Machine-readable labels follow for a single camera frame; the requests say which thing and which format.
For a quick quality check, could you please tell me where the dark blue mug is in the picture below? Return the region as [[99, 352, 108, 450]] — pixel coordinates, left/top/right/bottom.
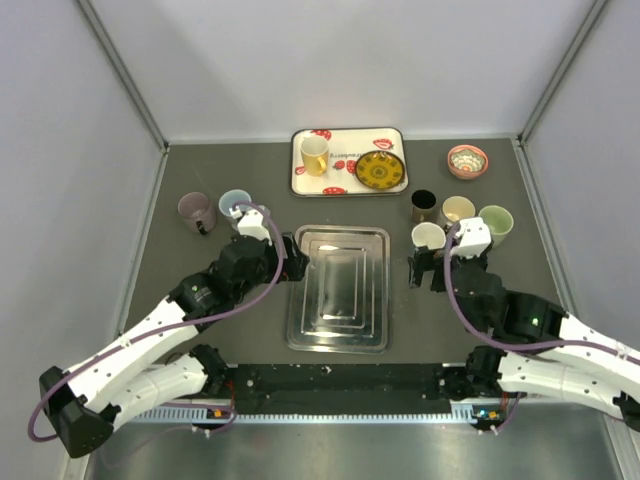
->
[[411, 222, 446, 250]]

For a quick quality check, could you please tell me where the brown striped mug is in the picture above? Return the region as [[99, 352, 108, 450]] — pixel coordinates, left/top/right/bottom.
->
[[411, 189, 437, 224]]

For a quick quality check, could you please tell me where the cream mug black handle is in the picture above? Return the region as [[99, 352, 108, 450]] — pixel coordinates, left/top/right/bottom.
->
[[437, 196, 476, 229]]

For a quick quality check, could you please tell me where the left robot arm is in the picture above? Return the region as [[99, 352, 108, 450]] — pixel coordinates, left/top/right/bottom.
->
[[39, 233, 309, 458]]

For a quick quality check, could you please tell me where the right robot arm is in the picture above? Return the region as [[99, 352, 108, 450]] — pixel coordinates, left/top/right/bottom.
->
[[408, 247, 639, 430]]

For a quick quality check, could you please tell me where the light blue mug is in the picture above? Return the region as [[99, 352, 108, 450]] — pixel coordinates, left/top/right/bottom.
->
[[218, 189, 252, 230]]

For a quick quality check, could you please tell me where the light green mug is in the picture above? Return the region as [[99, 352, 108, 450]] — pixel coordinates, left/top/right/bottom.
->
[[478, 205, 514, 248]]

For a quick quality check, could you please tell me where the purple mug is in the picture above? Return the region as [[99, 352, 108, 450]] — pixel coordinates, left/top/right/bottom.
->
[[177, 192, 216, 236]]

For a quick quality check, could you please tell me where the yellow mug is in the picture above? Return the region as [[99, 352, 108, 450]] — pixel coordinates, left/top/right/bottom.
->
[[300, 136, 329, 176]]

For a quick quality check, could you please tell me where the silver metal tray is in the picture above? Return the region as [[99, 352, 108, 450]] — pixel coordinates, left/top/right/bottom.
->
[[286, 225, 390, 355]]

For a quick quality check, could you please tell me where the yellow patterned plate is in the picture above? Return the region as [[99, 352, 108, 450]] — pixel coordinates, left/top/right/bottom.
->
[[355, 150, 406, 191]]

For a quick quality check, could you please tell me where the pink patterned bowl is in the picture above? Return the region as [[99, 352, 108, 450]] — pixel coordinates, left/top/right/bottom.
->
[[447, 144, 489, 180]]

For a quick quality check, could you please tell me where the strawberry pattern tray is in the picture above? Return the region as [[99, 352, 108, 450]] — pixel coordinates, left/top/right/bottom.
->
[[291, 127, 408, 197]]

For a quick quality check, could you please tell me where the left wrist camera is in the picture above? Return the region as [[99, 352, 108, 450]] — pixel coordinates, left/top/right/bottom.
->
[[237, 208, 272, 244]]

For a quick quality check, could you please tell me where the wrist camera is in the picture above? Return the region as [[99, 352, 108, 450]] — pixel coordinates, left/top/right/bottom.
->
[[237, 208, 272, 244], [452, 217, 492, 259]]

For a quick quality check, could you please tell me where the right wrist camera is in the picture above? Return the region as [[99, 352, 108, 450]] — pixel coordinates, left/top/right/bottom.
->
[[452, 217, 492, 259]]

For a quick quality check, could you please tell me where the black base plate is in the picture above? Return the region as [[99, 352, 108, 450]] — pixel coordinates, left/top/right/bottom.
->
[[213, 363, 476, 414]]

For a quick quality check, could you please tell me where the white cable duct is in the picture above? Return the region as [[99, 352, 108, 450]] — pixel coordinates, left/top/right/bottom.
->
[[132, 403, 502, 426]]

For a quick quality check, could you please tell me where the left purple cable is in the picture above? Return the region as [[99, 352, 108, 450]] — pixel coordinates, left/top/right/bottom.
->
[[30, 200, 287, 444]]

